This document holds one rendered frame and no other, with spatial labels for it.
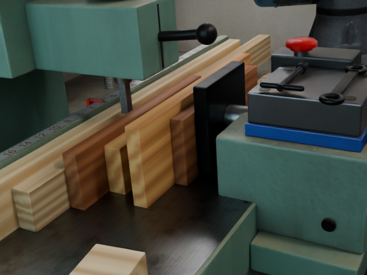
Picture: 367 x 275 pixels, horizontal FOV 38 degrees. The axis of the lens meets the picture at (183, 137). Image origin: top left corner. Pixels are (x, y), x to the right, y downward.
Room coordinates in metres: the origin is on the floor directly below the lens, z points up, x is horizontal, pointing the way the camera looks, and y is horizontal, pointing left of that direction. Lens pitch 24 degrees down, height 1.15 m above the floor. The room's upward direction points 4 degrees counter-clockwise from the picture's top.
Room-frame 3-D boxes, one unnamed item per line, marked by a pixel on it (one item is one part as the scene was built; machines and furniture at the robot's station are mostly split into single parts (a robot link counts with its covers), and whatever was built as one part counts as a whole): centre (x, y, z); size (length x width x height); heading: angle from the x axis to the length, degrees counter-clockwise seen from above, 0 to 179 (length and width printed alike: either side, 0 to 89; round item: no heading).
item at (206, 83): (0.49, -0.07, 0.95); 0.09 x 0.07 x 0.09; 149
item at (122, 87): (0.54, 0.06, 0.97); 0.01 x 0.01 x 0.05; 59
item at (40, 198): (0.64, 0.00, 0.92); 0.56 x 0.02 x 0.04; 149
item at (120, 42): (0.55, 0.07, 1.03); 0.14 x 0.07 x 0.09; 59
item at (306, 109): (0.47, -0.13, 0.99); 0.13 x 0.11 x 0.06; 149
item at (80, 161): (0.53, 0.04, 0.93); 0.24 x 0.02 x 0.06; 149
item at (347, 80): (0.43, -0.14, 1.00); 0.10 x 0.02 x 0.01; 149
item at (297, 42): (0.50, -0.12, 1.02); 0.03 x 0.03 x 0.01
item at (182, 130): (0.54, -0.04, 0.93); 0.18 x 0.01 x 0.07; 149
